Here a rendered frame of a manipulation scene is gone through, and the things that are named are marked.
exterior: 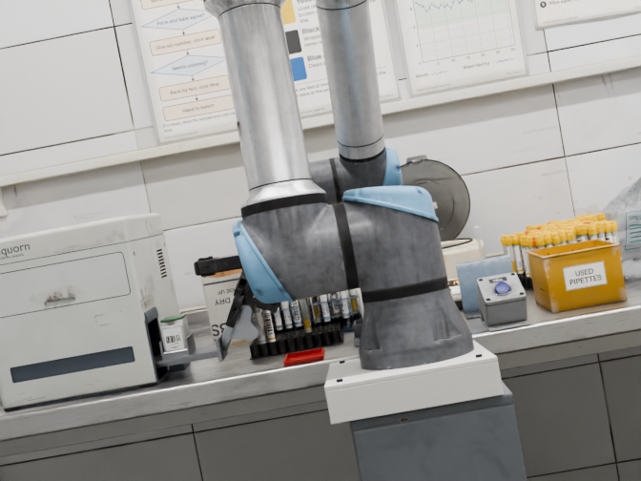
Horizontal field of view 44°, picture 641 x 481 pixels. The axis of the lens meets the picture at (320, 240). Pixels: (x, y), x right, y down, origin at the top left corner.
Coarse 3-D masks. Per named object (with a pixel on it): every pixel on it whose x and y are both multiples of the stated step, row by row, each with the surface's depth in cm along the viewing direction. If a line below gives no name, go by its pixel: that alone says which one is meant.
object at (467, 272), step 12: (456, 264) 150; (468, 264) 149; (480, 264) 148; (492, 264) 148; (504, 264) 148; (468, 276) 149; (480, 276) 148; (468, 288) 149; (468, 300) 149; (468, 312) 149
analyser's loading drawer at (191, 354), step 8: (192, 336) 145; (160, 344) 141; (192, 344) 144; (216, 344) 140; (168, 352) 141; (176, 352) 141; (184, 352) 141; (192, 352) 142; (200, 352) 141; (208, 352) 140; (216, 352) 140; (224, 352) 143; (160, 360) 141; (168, 360) 140; (176, 360) 140; (184, 360) 141; (192, 360) 140
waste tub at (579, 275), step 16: (592, 240) 150; (528, 256) 150; (544, 256) 151; (560, 256) 138; (576, 256) 138; (592, 256) 138; (608, 256) 138; (544, 272) 139; (560, 272) 138; (576, 272) 138; (592, 272) 138; (608, 272) 138; (544, 288) 142; (560, 288) 138; (576, 288) 138; (592, 288) 138; (608, 288) 138; (624, 288) 138; (544, 304) 144; (560, 304) 139; (576, 304) 138; (592, 304) 138
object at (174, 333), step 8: (176, 320) 142; (184, 320) 143; (160, 328) 141; (168, 328) 141; (176, 328) 141; (184, 328) 142; (168, 336) 141; (176, 336) 141; (184, 336) 141; (168, 344) 141; (176, 344) 141; (184, 344) 141
